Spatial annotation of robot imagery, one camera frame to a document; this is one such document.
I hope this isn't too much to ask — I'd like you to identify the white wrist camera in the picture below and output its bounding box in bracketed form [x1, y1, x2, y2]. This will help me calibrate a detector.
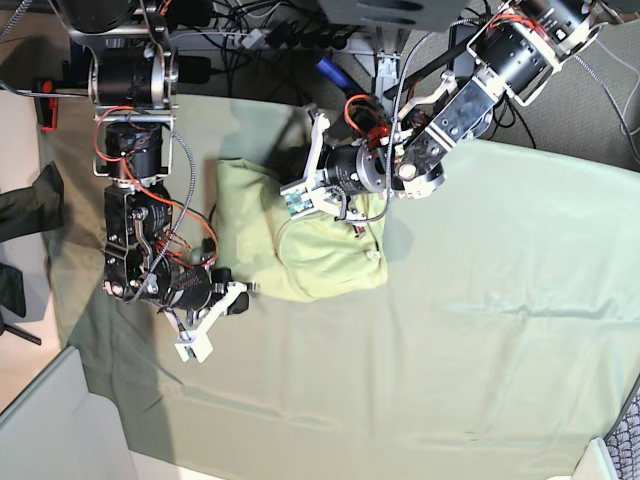
[174, 331, 213, 363]
[280, 186, 315, 220]

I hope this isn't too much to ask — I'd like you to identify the grey camera mount plate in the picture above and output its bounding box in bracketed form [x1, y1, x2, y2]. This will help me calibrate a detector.
[318, 0, 469, 32]

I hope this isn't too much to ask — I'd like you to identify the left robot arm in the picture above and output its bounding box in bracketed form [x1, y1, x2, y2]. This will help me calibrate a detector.
[280, 1, 599, 226]

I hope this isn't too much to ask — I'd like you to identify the dark green cloth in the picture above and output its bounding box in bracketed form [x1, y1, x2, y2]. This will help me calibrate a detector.
[1, 162, 64, 243]

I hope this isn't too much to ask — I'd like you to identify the white cable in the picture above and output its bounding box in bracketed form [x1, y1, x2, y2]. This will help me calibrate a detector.
[594, 39, 640, 137]

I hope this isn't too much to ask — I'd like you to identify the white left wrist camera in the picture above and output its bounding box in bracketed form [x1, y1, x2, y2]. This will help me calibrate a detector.
[280, 186, 315, 220]

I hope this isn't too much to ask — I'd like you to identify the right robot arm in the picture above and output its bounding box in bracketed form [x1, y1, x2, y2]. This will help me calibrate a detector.
[52, 1, 252, 347]

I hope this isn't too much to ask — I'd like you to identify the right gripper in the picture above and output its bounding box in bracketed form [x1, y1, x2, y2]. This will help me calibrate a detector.
[160, 267, 258, 337]

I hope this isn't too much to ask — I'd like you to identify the blue orange bar clamp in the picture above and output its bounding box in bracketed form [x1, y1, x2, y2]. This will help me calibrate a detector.
[314, 56, 387, 130]

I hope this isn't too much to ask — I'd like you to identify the aluminium table frame leg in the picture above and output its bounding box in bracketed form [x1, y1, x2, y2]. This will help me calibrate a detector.
[348, 27, 408, 108]

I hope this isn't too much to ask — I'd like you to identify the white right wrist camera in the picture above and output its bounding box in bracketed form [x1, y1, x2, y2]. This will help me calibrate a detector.
[174, 331, 213, 363]

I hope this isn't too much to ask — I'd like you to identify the black orange corner clamp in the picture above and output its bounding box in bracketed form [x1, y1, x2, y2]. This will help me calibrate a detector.
[32, 79, 58, 132]

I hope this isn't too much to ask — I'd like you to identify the grey foam box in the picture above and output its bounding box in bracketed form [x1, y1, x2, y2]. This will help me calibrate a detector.
[1, 347, 138, 479]

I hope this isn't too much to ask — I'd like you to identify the grey-green table cloth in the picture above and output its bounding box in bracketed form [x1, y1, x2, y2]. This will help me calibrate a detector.
[40, 100, 639, 479]

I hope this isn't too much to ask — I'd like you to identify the light green T-shirt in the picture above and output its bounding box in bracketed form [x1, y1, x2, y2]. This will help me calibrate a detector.
[215, 159, 388, 303]

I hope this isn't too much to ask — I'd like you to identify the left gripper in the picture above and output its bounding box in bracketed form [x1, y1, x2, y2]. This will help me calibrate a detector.
[280, 104, 386, 223]

